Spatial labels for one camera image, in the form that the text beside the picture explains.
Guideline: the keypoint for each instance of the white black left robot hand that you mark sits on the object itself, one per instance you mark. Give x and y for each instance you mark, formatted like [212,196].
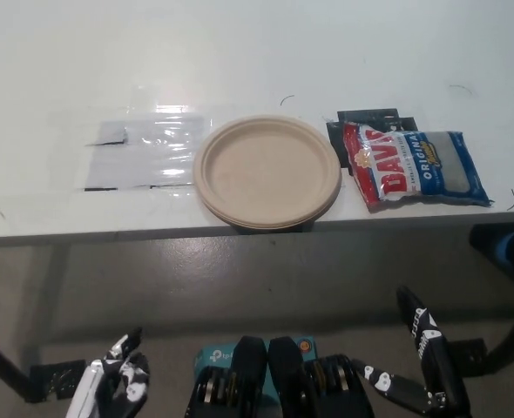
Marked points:
[126,379]

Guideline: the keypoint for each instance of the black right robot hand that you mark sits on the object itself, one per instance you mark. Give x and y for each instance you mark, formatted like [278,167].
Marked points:
[431,348]

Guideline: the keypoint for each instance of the red blue sunflower seed bag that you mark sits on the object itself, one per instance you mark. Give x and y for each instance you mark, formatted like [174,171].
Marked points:
[392,174]

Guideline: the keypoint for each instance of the beige paper plate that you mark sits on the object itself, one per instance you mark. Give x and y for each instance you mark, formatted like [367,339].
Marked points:
[265,170]

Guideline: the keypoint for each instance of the black and blue object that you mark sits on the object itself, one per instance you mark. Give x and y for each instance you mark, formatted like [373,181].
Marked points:
[483,244]

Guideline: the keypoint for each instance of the clear plastic sheet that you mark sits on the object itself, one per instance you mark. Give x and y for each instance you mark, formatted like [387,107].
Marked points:
[144,165]

